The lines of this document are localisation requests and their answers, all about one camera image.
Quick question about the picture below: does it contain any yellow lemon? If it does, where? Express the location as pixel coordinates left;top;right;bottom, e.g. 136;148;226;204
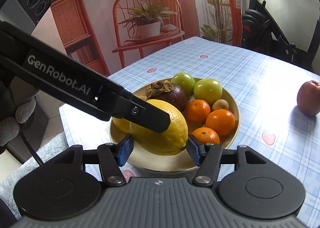
130;99;188;156
112;117;131;133

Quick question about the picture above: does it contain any small orange mandarin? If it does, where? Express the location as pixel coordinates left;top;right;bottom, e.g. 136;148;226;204
184;99;211;123
205;109;235;136
191;127;220;145

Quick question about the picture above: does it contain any dark purple mangosteen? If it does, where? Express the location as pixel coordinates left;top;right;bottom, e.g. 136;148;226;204
145;80;187;113

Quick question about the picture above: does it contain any green apple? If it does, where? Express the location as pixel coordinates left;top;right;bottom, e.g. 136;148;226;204
194;79;223;106
171;72;195;98

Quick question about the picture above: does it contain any gray gloved hand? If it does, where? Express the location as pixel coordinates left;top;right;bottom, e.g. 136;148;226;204
1;97;36;147

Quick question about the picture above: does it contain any beige round plate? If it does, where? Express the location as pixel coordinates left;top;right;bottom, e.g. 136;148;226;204
110;84;241;174

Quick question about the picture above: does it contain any blue plaid tablecloth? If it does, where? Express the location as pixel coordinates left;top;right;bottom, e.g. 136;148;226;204
58;36;320;228

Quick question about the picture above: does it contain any printed room backdrop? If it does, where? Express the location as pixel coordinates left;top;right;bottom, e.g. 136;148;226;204
43;0;242;75

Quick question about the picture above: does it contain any white fluffy rug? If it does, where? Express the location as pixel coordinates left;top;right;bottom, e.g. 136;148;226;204
1;132;68;220

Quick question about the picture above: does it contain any red apple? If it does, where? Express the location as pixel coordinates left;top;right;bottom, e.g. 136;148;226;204
297;80;320;117

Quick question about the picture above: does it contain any black exercise bike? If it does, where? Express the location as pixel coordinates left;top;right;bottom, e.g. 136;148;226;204
236;0;320;72

